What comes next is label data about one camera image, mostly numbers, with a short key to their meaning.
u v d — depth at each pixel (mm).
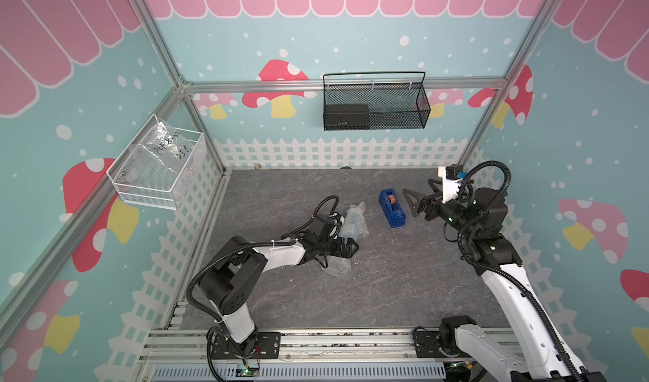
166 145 733
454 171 562
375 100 943
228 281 468
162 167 726
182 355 736
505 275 453
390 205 997
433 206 593
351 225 943
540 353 390
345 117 877
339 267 828
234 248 489
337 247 813
